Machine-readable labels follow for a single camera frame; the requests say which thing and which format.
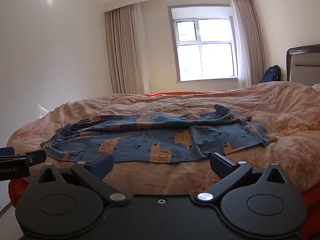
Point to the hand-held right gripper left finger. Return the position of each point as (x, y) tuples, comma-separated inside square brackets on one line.
[(103, 166)]

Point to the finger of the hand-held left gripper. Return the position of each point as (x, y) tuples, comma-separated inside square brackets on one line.
[(32, 157), (6, 151)]

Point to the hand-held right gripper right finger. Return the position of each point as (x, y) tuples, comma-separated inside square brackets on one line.
[(219, 167)]

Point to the blue printed pants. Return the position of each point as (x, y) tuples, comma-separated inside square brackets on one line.
[(150, 135)]

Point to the pink floral blanket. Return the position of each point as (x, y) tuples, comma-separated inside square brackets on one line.
[(275, 110)]

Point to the blue backpack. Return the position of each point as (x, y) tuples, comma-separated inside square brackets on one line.
[(271, 74)]

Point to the beige curtain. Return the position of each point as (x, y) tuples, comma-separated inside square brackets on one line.
[(127, 52), (247, 42)]

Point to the grey framed window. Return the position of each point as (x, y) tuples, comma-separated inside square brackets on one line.
[(205, 45)]

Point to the white pillow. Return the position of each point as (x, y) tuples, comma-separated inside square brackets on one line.
[(316, 87)]

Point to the brown padded headboard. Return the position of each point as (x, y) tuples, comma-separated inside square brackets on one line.
[(303, 65)]

